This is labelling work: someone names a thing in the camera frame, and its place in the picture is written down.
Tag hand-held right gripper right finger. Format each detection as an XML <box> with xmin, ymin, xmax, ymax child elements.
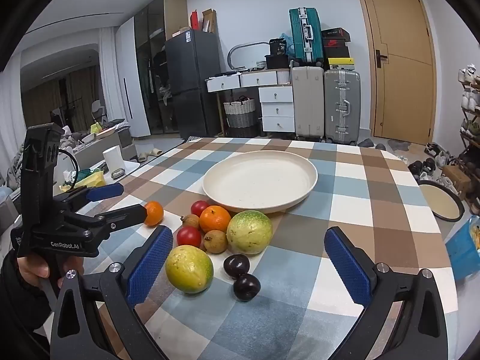
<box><xmin>323</xmin><ymin>226</ymin><xmax>449</xmax><ymax>360</ymax></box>

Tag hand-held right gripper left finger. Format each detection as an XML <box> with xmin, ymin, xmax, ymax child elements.
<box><xmin>49</xmin><ymin>225</ymin><xmax>175</xmax><ymax>360</ymax></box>

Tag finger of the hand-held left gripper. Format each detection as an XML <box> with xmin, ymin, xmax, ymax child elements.
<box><xmin>69</xmin><ymin>203</ymin><xmax>148</xmax><ymax>241</ymax></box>
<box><xmin>56</xmin><ymin>184</ymin><xmax>124</xmax><ymax>211</ymax></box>

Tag small orange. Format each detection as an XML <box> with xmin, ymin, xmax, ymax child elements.
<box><xmin>144</xmin><ymin>201</ymin><xmax>164</xmax><ymax>227</ymax></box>

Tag yellow passion fruit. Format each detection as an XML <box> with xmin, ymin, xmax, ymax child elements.
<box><xmin>165</xmin><ymin>245</ymin><xmax>214</xmax><ymax>294</ymax></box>

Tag large orange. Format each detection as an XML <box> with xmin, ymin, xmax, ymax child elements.
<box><xmin>199</xmin><ymin>205</ymin><xmax>232</xmax><ymax>233</ymax></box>

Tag dark purple plum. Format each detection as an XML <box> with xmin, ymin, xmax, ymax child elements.
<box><xmin>233</xmin><ymin>273</ymin><xmax>262</xmax><ymax>301</ymax></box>
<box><xmin>223</xmin><ymin>254</ymin><xmax>251</xmax><ymax>279</ymax></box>

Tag green speckled passion fruit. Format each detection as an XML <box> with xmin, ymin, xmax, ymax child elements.
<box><xmin>226</xmin><ymin>210</ymin><xmax>273</xmax><ymax>256</ymax></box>

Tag cream round plate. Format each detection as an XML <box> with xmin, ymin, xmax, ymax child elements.
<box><xmin>203</xmin><ymin>150</ymin><xmax>319</xmax><ymax>214</ymax></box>

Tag person's left forearm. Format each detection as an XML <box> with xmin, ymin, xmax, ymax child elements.
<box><xmin>0</xmin><ymin>249</ymin><xmax>51</xmax><ymax>360</ymax></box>

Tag person's left hand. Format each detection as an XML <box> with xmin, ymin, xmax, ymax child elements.
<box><xmin>16</xmin><ymin>249</ymin><xmax>86</xmax><ymax>290</ymax></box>

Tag yellow cloth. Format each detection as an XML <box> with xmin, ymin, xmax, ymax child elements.
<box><xmin>60</xmin><ymin>170</ymin><xmax>106</xmax><ymax>192</ymax></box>

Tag white cylinder appliance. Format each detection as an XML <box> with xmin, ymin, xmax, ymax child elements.
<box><xmin>102</xmin><ymin>146</ymin><xmax>125</xmax><ymax>173</ymax></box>

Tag beige slippers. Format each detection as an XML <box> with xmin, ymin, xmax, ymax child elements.
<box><xmin>137</xmin><ymin>149</ymin><xmax>164</xmax><ymax>163</ymax></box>

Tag checkered tablecloth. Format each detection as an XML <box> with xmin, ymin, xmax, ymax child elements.
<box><xmin>97</xmin><ymin>137</ymin><xmax>456</xmax><ymax>360</ymax></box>

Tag white wardrobe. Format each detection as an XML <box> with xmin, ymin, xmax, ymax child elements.
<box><xmin>116</xmin><ymin>17</ymin><xmax>152</xmax><ymax>137</ymax></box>

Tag round black-rimmed tray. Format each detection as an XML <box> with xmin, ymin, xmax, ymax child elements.
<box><xmin>417</xmin><ymin>180</ymin><xmax>466</xmax><ymax>222</ymax></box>

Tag blue plastic bag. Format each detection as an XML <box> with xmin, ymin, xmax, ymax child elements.
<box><xmin>444</xmin><ymin>215</ymin><xmax>480</xmax><ymax>282</ymax></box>

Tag black sandals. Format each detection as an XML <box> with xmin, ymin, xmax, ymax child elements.
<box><xmin>407</xmin><ymin>159</ymin><xmax>437</xmax><ymax>179</ymax></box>

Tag grey slippers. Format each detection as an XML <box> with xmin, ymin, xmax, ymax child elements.
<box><xmin>358</xmin><ymin>139</ymin><xmax>413</xmax><ymax>152</ymax></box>

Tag dark glass cabinet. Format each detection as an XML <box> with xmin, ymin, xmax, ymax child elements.
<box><xmin>134</xmin><ymin>0</ymin><xmax>188</xmax><ymax>136</ymax></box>

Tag black refrigerator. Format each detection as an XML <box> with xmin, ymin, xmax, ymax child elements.
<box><xmin>165</xmin><ymin>29</ymin><xmax>222</xmax><ymax>139</ymax></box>

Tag brown cardboard box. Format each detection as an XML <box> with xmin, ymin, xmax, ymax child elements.
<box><xmin>440</xmin><ymin>165</ymin><xmax>471</xmax><ymax>199</ymax></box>

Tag black white sneakers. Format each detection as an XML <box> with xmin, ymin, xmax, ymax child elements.
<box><xmin>424</xmin><ymin>142</ymin><xmax>450</xmax><ymax>167</ymax></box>

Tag wicker basket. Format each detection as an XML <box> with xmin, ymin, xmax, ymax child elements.
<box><xmin>224</xmin><ymin>97</ymin><xmax>256</xmax><ymax>128</ymax></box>

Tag silver suitcase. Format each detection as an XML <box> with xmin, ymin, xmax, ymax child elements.
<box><xmin>323</xmin><ymin>69</ymin><xmax>361</xmax><ymax>145</ymax></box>

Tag beige suitcase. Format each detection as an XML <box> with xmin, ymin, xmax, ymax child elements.
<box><xmin>291</xmin><ymin>65</ymin><xmax>325</xmax><ymax>141</ymax></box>

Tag white desk with drawers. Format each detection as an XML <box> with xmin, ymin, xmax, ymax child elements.
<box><xmin>205</xmin><ymin>68</ymin><xmax>297</xmax><ymax>134</ymax></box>

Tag wooden shoe rack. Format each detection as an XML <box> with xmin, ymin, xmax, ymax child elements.
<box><xmin>457</xmin><ymin>64</ymin><xmax>480</xmax><ymax>214</ymax></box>

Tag wooden door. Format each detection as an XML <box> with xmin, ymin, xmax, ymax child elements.
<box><xmin>352</xmin><ymin>0</ymin><xmax>437</xmax><ymax>146</ymax></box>

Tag grey curved tube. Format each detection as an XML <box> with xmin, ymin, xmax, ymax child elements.
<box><xmin>227</xmin><ymin>41</ymin><xmax>271</xmax><ymax>70</ymax></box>

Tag yellow black shoe box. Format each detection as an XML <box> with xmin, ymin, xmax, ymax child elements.
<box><xmin>327</xmin><ymin>58</ymin><xmax>357</xmax><ymax>71</ymax></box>

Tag rows of shoes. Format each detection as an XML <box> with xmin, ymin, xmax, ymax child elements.
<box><xmin>458</xmin><ymin>64</ymin><xmax>480</xmax><ymax>137</ymax></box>

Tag black storage box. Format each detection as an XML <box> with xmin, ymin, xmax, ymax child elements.
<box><xmin>264</xmin><ymin>54</ymin><xmax>291</xmax><ymax>70</ymax></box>

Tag black red shoe box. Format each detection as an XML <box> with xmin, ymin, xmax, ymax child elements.
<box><xmin>322</xmin><ymin>27</ymin><xmax>352</xmax><ymax>60</ymax></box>

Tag teal suitcase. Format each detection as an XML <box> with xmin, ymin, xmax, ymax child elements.
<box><xmin>289</xmin><ymin>7</ymin><xmax>325</xmax><ymax>64</ymax></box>

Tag black cable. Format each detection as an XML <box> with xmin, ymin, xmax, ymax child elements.
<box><xmin>56</xmin><ymin>149</ymin><xmax>80</xmax><ymax>189</ymax></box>

